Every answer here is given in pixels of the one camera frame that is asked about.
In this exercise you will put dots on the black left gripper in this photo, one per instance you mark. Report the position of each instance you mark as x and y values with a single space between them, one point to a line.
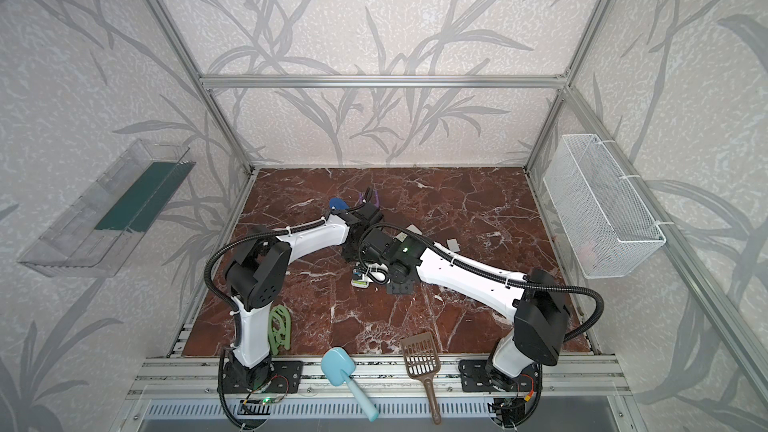
354 247

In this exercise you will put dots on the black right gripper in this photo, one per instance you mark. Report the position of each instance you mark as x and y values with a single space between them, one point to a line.
395 279

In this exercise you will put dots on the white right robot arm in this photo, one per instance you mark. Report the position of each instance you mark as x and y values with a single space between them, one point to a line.
534 301

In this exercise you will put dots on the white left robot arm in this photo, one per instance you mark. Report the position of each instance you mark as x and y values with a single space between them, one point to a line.
248 274

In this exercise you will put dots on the purple toy rake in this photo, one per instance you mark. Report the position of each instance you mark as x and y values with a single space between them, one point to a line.
370 196

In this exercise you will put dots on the blue toy shovel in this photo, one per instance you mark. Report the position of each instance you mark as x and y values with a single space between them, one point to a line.
337 203

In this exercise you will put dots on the brown litter scoop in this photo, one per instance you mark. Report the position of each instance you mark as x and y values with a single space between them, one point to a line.
422 363

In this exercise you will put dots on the light blue plastic scoop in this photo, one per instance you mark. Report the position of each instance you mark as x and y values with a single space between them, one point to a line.
338 368

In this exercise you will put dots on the green plastic slotted tool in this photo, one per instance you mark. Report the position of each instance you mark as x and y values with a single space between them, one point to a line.
280 328

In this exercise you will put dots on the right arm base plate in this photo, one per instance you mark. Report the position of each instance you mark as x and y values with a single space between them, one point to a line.
481 376

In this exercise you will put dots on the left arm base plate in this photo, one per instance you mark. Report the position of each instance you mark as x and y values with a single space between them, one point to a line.
274 376

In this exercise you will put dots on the white wire mesh basket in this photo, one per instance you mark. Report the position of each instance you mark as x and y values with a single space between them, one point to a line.
608 226

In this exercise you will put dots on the aluminium front rail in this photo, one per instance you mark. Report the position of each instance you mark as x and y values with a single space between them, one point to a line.
379 376

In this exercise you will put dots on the clear plastic wall shelf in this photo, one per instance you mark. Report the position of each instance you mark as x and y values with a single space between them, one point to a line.
95 235

